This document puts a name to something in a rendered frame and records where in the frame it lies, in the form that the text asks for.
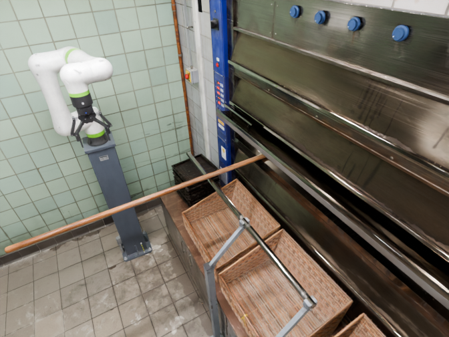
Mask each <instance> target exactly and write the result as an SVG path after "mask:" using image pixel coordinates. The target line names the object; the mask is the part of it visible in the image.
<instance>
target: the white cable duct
mask: <svg viewBox="0 0 449 337"><path fill-rule="evenodd" d="M192 11H193V19H194V33H195V40H196V54H197V62H198V76H199V84H200V97H201V105H202V119H203V126H204V140H205V148H206V157H207V159H209V161H210V151H209V143H208V127H207V119H206V103H205V95H204V79H203V71H202V56H201V47H200V32H199V23H198V7H197V0H192Z"/></svg>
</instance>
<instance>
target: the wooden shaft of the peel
mask: <svg viewBox="0 0 449 337"><path fill-rule="evenodd" d="M263 158H266V156H264V155H263V154H260V155H258V156H254V157H253V158H249V159H247V160H244V161H241V162H238V163H236V164H232V165H231V166H227V167H224V168H222V169H219V170H217V171H214V172H211V173H208V174H206V175H202V176H201V177H197V178H195V179H192V180H189V181H186V182H184V183H180V184H179V185H175V186H173V187H170V188H167V189H164V190H162V191H159V192H157V193H153V194H151V195H148V196H145V197H142V198H140V199H137V200H135V201H131V202H129V203H126V204H123V205H120V206H118V207H115V208H113V209H109V210H107V211H104V212H101V213H98V214H96V215H93V216H91V217H87V218H85V219H82V220H79V221H76V222H74V223H71V224H69V225H65V226H63V227H60V228H57V229H54V230H52V231H49V232H47V233H43V234H41V235H38V236H35V237H32V238H30V239H27V240H25V241H21V242H19V243H16V244H13V245H10V246H8V247H6V248H5V252H6V253H11V252H12V251H16V250H18V249H21V248H23V247H27V246H28V245H32V244H34V243H37V242H40V241H43V240H45V239H48V238H50V237H53V236H56V235H59V234H61V233H64V232H66V231H69V230H72V229H75V228H77V227H81V226H82V225H86V224H88V223H91V222H93V221H97V220H99V219H102V218H104V217H107V216H110V215H113V214H115V213H118V212H120V211H123V210H126V209H129V208H131V207H134V206H136V205H140V204H142V203H145V202H147V201H151V200H152V199H156V198H158V197H161V196H164V195H167V194H169V193H172V192H174V191H177V190H180V189H183V188H185V187H188V186H190V185H193V184H196V183H199V182H201V181H205V180H207V179H210V178H212V177H215V176H217V175H221V174H223V173H226V172H229V171H231V170H234V169H237V168H239V167H241V166H245V165H246V164H250V163H252V162H255V161H258V160H261V159H263Z"/></svg>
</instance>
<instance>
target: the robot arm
mask: <svg viewBox="0 0 449 337"><path fill-rule="evenodd" d="M28 66H29V69H30V70H31V73H32V74H33V76H34V78H35V79H36V81H37V83H38V84H39V87H40V89H41V91H42V93H43V95H44V98H45V101H46V102H47V106H48V108H49V111H50V114H51V119H52V122H53V127H54V130H55V131H56V132H57V133H58V134H59V135H62V136H70V135H71V136H75V137H76V140H77V141H78V142H80V143H81V146H82V148H83V147H84V146H83V144H82V140H81V138H80V135H79V132H81V131H83V130H84V132H85V133H86V135H87V138H88V140H87V143H88V145H90V146H100V145H103V144H105V143H107V142H108V141H110V137H109V134H110V127H112V124H111V123H110V122H109V121H108V120H107V119H106V118H105V117H104V116H103V115H102V113H101V111H100V110H98V109H97V108H96V107H93V106H92V104H93V100H92V97H91V94H90V91H89V88H88V85H89V84H93V83H96V82H103V81H106V80H109V79H110V78H111V77H112V74H113V67H112V65H111V63H110V62H109V61H108V60H106V59H104V58H95V57H92V56H90V55H88V54H87V53H86V52H84V51H82V50H80V49H78V48H76V47H72V46H67V47H63V48H61V49H57V50H54V51H47V52H43V53H35V54H33V55H32V56H31V57H30V58H29V60H28ZM59 72H60V78H61V80H62V82H63V83H64V85H65V87H66V89H67V91H68V94H69V97H70V100H71V102H72V105H73V107H74V108H76V110H77V111H75V112H72V113H70V111H69V109H68V107H67V104H66V103H65V100H64V97H63V94H62V92H61V88H60V86H59V82H58V78H57V74H58V73H59ZM102 119H103V120H104V121H105V122H106V123H107V124H108V125H107V124H105V123H103V122H102ZM104 127H105V129H106V133H105V130H104Z"/></svg>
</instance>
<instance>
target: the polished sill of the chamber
mask: <svg viewBox="0 0 449 337"><path fill-rule="evenodd" d="M235 142H236V143H237V144H238V145H239V146H241V147H242V148H243V149H244V150H245V151H246V152H248V153H249V154H250V155H251V156H252V157H254V156H258V155H260V154H262V153H261V152H259V151H258V150H257V149H256V148H255V147H254V146H252V145H251V144H250V143H249V142H247V141H246V140H245V139H244V138H243V137H242V136H238V137H235ZM257 162H259V163H260V164H261V165H262V166H263V167H264V168H266V169H267V170H268V171H269V172H270V173H271V174H272V175H273V176H274V177H275V178H277V179H278V180H279V181H280V182H281V183H283V184H284V185H285V186H286V187H287V188H288V189H289V190H290V191H291V192H292V193H293V194H295V195H296V196H297V197H298V198H299V199H301V200H302V201H303V202H304V203H305V204H306V205H307V206H308V207H309V208H310V209H312V210H313V211H314V212H315V213H316V214H317V215H319V216H320V217H321V218H322V219H323V220H324V221H325V222H326V223H327V224H328V225H330V226H331V227H332V228H333V229H334V230H335V231H337V232H338V233H339V234H340V235H341V236H342V237H343V238H344V239H345V240H346V241H348V242H349V243H350V244H351V245H352V246H354V247H355V248H356V249H357V250H358V251H359V252H360V253H361V254H362V255H363V256H364V257H366V258H367V259H368V260H369V261H370V262H372V263H373V264H374V265H375V266H376V267H377V268H378V269H379V270H380V271H381V272H383V273H384V274H385V275H386V276H387V277H388V278H390V279H391V280H392V281H393V282H394V283H395V284H396V285H397V286H398V287H399V288H401V289H402V290H403V291H404V292H405V293H406V294H408V295H409V296H410V297H411V298H412V299H413V300H414V301H415V302H416V303H417V304H419V305H420V306H421V307H422V308H423V309H425V311H427V313H429V314H430V315H431V316H432V317H433V318H434V319H435V320H437V321H438V322H439V323H440V324H441V325H443V327H445V329H447V330H448V331H449V310H448V309H447V308H446V307H445V306H443V305H442V304H441V303H440V302H439V301H438V300H436V299H435V298H434V297H433V296H431V295H430V294H429V293H428V292H427V291H426V290H425V289H423V288H422V287H421V286H419V285H418V284H417V283H416V282H415V281H414V280H413V279H411V278H410V277H409V276H408V275H406V274H405V273H404V272H403V271H402V270H401V269H399V268H398V267H397V266H396V265H394V264H393V263H392V262H391V261H390V260H389V259H388V258H386V257H385V256H384V255H382V254H381V253H380V252H379V251H378V250H377V249H376V248H374V247H373V246H372V245H370V244H369V243H368V242H367V241H366V240H365V239H364V238H362V237H361V236H360V235H358V234H357V233H356V232H355V231H354V230H353V229H352V228H351V227H349V226H348V225H347V224H345V223H344V222H343V221H342V220H341V219H340V218H339V217H337V216H336V215H335V214H333V213H332V212H331V211H330V210H329V209H328V208H327V207H325V206H324V205H323V204H321V203H320V202H319V201H318V200H317V199H316V198H315V197H313V196H312V195H311V194H310V193H308V192H307V191H306V190H305V189H304V188H303V187H301V186H300V185H299V184H298V183H296V182H295V181H294V180H293V179H292V178H291V177H289V176H288V175H287V174H286V173H284V172H283V171H282V170H281V169H280V168H279V167H278V166H276V165H275V164H274V163H273V162H271V161H270V160H269V159H268V158H267V157H266V158H263V159H261V160H258V161H257Z"/></svg>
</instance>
